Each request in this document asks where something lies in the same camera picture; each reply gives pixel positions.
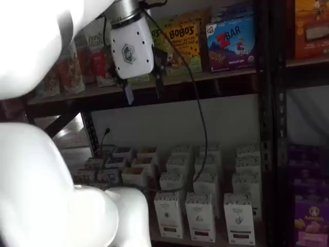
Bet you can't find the purple Annie's box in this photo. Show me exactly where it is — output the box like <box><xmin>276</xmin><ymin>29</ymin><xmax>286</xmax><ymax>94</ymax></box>
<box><xmin>287</xmin><ymin>145</ymin><xmax>322</xmax><ymax>181</ymax></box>
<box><xmin>294</xmin><ymin>195</ymin><xmax>329</xmax><ymax>247</ymax></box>
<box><xmin>292</xmin><ymin>177</ymin><xmax>329</xmax><ymax>199</ymax></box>

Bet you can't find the orange snack box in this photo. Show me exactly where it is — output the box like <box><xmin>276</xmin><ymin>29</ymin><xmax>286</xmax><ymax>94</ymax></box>
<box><xmin>294</xmin><ymin>0</ymin><xmax>329</xmax><ymax>60</ymax></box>

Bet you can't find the small white box blue print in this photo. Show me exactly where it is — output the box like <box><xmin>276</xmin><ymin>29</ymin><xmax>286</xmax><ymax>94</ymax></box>
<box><xmin>104</xmin><ymin>156</ymin><xmax>129</xmax><ymax>171</ymax></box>
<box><xmin>97</xmin><ymin>168</ymin><xmax>122</xmax><ymax>185</ymax></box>
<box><xmin>113</xmin><ymin>146</ymin><xmax>134</xmax><ymax>160</ymax></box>

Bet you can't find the black wall plug with cord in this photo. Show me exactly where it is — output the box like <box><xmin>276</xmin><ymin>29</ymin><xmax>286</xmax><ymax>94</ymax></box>
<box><xmin>99</xmin><ymin>128</ymin><xmax>112</xmax><ymax>155</ymax></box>

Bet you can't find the small white box red print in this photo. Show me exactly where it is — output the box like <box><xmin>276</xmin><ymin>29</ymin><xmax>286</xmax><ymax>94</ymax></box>
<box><xmin>76</xmin><ymin>168</ymin><xmax>96</xmax><ymax>184</ymax></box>

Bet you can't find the Purely Elizabeth granola bag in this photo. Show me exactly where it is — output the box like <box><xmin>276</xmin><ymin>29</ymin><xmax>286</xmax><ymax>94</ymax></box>
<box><xmin>74</xmin><ymin>32</ymin><xmax>96</xmax><ymax>85</ymax></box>

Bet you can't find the black metal shelf rack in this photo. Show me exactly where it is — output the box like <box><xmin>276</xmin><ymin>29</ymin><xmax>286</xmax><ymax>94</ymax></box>
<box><xmin>271</xmin><ymin>0</ymin><xmax>329</xmax><ymax>247</ymax></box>
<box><xmin>25</xmin><ymin>0</ymin><xmax>272</xmax><ymax>247</ymax></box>

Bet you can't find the small white box orange print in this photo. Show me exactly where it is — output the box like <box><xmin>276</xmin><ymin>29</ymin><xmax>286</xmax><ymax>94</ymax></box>
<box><xmin>121</xmin><ymin>167</ymin><xmax>148</xmax><ymax>188</ymax></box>

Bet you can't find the Purely Elizabeth bag red label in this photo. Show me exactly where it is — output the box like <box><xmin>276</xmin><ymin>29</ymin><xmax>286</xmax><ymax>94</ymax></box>
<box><xmin>82</xmin><ymin>15</ymin><xmax>117</xmax><ymax>87</ymax></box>

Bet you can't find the dark brown furniture piece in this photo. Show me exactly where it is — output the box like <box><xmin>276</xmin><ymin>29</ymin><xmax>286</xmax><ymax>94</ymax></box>
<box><xmin>0</xmin><ymin>99</ymin><xmax>28</xmax><ymax>122</ymax></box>

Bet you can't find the white box pink strip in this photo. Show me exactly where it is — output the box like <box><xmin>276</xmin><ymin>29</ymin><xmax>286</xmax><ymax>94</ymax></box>
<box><xmin>199</xmin><ymin>143</ymin><xmax>221</xmax><ymax>158</ymax></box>
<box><xmin>193</xmin><ymin>171</ymin><xmax>220</xmax><ymax>219</ymax></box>
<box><xmin>185</xmin><ymin>191</ymin><xmax>216</xmax><ymax>242</ymax></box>
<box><xmin>194</xmin><ymin>154</ymin><xmax>221</xmax><ymax>176</ymax></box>

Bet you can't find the blue Z Bar box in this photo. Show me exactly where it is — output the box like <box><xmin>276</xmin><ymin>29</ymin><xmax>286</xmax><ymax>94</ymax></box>
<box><xmin>210</xmin><ymin>2</ymin><xmax>254</xmax><ymax>23</ymax></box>
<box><xmin>205</xmin><ymin>14</ymin><xmax>257</xmax><ymax>73</ymax></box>

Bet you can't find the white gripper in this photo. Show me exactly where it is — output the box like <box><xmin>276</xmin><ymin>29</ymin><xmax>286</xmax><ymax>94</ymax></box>
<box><xmin>109</xmin><ymin>12</ymin><xmax>166</xmax><ymax>106</ymax></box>

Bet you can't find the orange Bobo's box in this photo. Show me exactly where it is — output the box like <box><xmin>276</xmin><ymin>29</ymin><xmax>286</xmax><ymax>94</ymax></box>
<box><xmin>177</xmin><ymin>7</ymin><xmax>212</xmax><ymax>28</ymax></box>
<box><xmin>162</xmin><ymin>22</ymin><xmax>202</xmax><ymax>77</ymax></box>

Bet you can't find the Purely Elizabeth bag orange label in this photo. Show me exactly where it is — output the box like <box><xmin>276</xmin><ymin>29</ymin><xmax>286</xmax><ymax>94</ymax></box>
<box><xmin>57</xmin><ymin>41</ymin><xmax>86</xmax><ymax>95</ymax></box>

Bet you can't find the white box green strip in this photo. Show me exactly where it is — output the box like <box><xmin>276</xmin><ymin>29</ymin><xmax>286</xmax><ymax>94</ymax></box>
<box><xmin>236</xmin><ymin>143</ymin><xmax>261</xmax><ymax>158</ymax></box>
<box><xmin>223</xmin><ymin>192</ymin><xmax>254</xmax><ymax>245</ymax></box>
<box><xmin>232</xmin><ymin>171</ymin><xmax>261</xmax><ymax>222</ymax></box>
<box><xmin>235</xmin><ymin>154</ymin><xmax>262</xmax><ymax>176</ymax></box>

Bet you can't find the white box orange strip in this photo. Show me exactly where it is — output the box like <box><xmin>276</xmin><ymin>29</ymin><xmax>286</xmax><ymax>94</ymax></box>
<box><xmin>153</xmin><ymin>191</ymin><xmax>185</xmax><ymax>239</ymax></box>
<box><xmin>171</xmin><ymin>145</ymin><xmax>193</xmax><ymax>160</ymax></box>
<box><xmin>159</xmin><ymin>171</ymin><xmax>185</xmax><ymax>194</ymax></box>
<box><xmin>166</xmin><ymin>155</ymin><xmax>190</xmax><ymax>176</ymax></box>

